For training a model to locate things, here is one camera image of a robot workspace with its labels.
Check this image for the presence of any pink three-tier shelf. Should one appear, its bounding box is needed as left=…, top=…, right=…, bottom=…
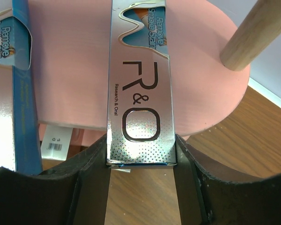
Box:
left=0, top=0, right=281, bottom=148

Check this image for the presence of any blue toothpaste box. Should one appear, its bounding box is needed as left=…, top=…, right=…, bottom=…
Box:
left=107, top=0, right=177, bottom=166
left=0, top=0, right=42, bottom=175

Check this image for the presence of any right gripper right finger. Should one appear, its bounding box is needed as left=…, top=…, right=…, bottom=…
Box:
left=173, top=136, right=281, bottom=225

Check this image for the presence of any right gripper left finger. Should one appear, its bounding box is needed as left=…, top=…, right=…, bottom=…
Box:
left=0, top=136, right=111, bottom=225

